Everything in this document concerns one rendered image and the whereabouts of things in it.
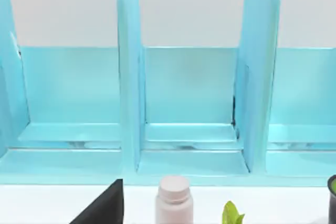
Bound light blue rack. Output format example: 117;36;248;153
0;0;336;187

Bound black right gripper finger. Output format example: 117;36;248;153
69;178;123;224

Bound pale pink bottle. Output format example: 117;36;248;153
155;175;194;224

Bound green leafy plant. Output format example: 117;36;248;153
222;200;245;224

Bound black pot with green top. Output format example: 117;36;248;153
327;174;336;224

